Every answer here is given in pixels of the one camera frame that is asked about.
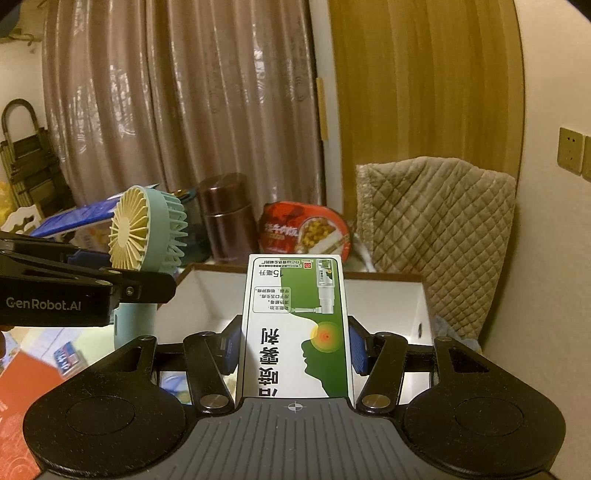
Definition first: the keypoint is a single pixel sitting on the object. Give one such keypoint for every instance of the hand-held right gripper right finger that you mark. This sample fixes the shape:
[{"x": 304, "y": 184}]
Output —
[{"x": 359, "y": 346}]

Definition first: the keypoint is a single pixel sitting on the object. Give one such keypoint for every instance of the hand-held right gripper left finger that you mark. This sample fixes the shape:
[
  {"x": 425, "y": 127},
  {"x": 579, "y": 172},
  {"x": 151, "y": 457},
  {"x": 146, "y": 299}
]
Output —
[{"x": 231, "y": 346}]

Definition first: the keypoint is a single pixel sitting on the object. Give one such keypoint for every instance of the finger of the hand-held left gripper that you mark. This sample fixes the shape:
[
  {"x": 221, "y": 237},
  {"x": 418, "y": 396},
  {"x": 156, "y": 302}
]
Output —
[
  {"x": 87, "y": 258},
  {"x": 147, "y": 288}
]

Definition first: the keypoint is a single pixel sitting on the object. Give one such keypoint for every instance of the teal handheld fan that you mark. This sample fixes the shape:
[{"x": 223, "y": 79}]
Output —
[{"x": 127, "y": 226}]

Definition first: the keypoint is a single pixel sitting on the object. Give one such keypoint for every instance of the brown cardboard box white inside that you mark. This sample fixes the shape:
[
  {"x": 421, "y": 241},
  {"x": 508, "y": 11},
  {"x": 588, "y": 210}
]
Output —
[{"x": 207, "y": 295}]

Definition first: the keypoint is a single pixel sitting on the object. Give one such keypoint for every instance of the green medicine box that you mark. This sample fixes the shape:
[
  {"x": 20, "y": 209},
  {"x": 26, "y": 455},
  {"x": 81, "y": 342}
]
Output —
[{"x": 295, "y": 350}]

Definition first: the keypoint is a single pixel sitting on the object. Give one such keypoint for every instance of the blue milk carton box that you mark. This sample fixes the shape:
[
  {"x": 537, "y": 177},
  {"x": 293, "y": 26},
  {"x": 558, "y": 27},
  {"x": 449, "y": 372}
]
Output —
[{"x": 78, "y": 217}]

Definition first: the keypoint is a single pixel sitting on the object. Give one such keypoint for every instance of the clear plastic box blue label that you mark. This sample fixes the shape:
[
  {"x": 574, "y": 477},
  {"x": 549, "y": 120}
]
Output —
[{"x": 67, "y": 357}]

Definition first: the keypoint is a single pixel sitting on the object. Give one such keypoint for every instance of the white ornate chair back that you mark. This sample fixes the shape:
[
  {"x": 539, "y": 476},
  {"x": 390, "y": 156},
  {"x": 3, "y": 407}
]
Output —
[{"x": 18, "y": 221}]

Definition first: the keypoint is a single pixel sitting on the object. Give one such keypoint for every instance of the pale blue cloth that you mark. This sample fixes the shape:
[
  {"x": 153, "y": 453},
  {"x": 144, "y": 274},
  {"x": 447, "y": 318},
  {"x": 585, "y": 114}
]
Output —
[{"x": 450, "y": 332}]

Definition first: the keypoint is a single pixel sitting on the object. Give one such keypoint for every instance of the folding hand cart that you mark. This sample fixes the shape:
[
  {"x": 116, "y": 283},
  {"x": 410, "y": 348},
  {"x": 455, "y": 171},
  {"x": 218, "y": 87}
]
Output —
[{"x": 32, "y": 170}]

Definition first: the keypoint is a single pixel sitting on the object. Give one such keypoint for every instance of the brown metal thermos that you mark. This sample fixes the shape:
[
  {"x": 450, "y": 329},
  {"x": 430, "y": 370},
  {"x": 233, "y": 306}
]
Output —
[{"x": 228, "y": 221}]

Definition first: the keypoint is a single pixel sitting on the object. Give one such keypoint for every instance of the red instant noodle bowl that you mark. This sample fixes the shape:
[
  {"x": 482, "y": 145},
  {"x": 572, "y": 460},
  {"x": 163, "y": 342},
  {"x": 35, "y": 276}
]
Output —
[{"x": 295, "y": 226}]

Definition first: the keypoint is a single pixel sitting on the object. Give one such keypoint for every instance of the beige quilted blanket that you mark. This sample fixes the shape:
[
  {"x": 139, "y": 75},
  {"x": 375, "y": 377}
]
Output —
[{"x": 438, "y": 230}]

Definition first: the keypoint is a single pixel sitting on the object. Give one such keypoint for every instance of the brown pleated curtain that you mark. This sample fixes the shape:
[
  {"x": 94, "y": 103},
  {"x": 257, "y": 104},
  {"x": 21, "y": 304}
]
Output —
[{"x": 184, "y": 92}]

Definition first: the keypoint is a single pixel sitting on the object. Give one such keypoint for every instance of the wooden door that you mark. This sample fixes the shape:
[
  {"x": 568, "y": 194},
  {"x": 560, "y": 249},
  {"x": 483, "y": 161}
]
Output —
[{"x": 415, "y": 92}]

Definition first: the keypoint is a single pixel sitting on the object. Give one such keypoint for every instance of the gold wall socket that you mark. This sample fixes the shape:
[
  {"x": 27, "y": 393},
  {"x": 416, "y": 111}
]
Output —
[
  {"x": 570, "y": 150},
  {"x": 587, "y": 157}
]

